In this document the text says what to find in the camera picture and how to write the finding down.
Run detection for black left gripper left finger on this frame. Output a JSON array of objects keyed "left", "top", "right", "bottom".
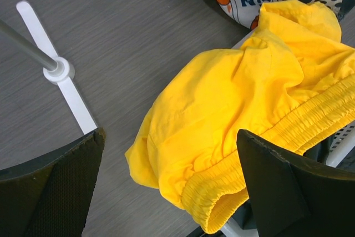
[{"left": 1, "top": 128, "right": 106, "bottom": 236}]

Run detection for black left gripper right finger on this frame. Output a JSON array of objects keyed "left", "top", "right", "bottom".
[{"left": 236, "top": 130, "right": 354, "bottom": 236}]

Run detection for yellow shorts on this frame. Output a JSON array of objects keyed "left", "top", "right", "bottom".
[{"left": 125, "top": 0, "right": 354, "bottom": 234}]

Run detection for dark green garment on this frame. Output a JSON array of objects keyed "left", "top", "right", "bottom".
[{"left": 230, "top": 137, "right": 355, "bottom": 229}]

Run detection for white plastic laundry basket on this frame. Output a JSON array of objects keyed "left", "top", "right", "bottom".
[{"left": 187, "top": 122, "right": 354, "bottom": 237}]

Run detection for white clothes rack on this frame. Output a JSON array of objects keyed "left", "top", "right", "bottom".
[{"left": 1, "top": 1, "right": 98, "bottom": 134}]

